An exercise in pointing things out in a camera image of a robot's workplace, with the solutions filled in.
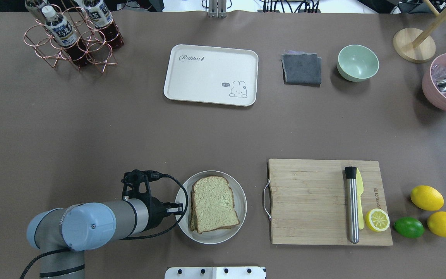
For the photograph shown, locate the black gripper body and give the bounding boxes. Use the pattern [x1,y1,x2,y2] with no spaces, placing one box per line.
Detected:
[146,196,168,230]

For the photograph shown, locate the white round plate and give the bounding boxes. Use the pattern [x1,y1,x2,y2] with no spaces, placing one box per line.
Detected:
[175,170,247,245]

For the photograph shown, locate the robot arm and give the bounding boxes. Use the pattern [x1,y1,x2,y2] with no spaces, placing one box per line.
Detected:
[26,198,187,279]

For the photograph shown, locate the cream rabbit tray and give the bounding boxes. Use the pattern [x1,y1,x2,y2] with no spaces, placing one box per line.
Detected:
[163,44,259,107]

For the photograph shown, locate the bamboo cutting board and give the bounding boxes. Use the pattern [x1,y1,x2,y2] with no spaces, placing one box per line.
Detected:
[268,158,388,245]

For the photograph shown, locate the steel muddler black tip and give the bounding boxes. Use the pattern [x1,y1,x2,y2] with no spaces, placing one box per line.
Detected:
[345,166,359,244]

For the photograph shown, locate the yellow plastic knife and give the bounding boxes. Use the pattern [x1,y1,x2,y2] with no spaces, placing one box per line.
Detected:
[356,168,364,230]

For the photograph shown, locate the grey folded cloth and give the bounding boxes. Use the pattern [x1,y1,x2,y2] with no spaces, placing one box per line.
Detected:
[281,51,322,85]

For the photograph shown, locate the tea bottle lower left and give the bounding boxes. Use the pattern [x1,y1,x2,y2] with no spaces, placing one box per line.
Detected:
[42,5,89,67]

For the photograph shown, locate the tea bottle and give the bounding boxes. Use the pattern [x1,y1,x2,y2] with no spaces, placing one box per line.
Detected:
[24,0,48,23]
[42,5,89,67]
[83,0,124,49]

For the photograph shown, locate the lemon half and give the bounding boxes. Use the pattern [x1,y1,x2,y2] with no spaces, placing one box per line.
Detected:
[365,208,390,233]

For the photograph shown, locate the tea bottle upper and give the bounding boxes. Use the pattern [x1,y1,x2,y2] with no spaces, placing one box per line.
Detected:
[83,0,124,49]

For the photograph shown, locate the mint green bowl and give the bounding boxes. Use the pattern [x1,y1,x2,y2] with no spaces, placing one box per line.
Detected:
[337,45,379,82]

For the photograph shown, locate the green lime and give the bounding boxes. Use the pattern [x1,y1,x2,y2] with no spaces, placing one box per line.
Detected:
[393,217,425,238]

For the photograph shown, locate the tea bottle lower right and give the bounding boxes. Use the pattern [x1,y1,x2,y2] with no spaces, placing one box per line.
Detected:
[24,0,48,23]

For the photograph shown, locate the yellow lemon lower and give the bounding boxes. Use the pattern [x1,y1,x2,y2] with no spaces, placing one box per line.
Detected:
[410,185,444,211]

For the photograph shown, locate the wooden mug tree stand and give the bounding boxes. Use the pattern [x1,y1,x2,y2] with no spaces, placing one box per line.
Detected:
[393,7,446,63]

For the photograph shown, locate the black camera mount wrist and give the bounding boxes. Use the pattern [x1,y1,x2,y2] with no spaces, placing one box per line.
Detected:
[121,169,161,204]

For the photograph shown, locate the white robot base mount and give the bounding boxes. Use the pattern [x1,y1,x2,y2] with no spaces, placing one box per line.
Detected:
[165,266,267,279]

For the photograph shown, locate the copper wire bottle rack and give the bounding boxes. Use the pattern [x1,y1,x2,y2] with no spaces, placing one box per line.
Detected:
[24,0,124,73]

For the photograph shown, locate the aluminium frame post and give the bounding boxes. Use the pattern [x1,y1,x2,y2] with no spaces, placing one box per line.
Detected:
[206,0,227,18]

